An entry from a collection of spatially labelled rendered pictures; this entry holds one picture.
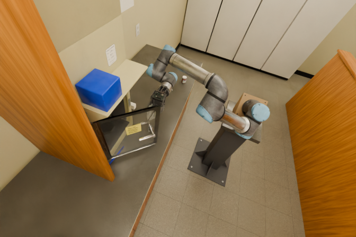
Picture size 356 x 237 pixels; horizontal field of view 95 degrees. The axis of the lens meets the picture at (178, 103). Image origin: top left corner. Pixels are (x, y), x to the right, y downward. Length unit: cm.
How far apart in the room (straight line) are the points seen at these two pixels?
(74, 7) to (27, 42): 20
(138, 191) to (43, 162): 58
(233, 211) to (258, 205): 32
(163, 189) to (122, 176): 100
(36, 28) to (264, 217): 236
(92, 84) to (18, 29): 26
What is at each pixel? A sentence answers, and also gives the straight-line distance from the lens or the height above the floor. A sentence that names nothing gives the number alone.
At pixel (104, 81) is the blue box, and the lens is 60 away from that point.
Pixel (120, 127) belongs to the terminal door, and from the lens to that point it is 83.
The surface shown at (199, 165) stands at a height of 1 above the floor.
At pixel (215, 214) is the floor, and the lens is 213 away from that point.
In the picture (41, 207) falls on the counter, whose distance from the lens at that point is 119.
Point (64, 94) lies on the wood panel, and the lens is 47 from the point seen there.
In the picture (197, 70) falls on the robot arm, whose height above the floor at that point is 145.
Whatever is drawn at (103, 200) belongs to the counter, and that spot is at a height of 94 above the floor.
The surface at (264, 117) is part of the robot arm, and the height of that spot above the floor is 122.
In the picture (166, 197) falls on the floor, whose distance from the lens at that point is 204.
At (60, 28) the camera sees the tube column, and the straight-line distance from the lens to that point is 54.
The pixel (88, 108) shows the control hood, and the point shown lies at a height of 151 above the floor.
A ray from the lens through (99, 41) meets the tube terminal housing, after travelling 66.
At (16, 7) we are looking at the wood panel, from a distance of 37.
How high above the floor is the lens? 200
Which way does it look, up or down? 49 degrees down
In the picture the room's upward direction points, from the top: 13 degrees clockwise
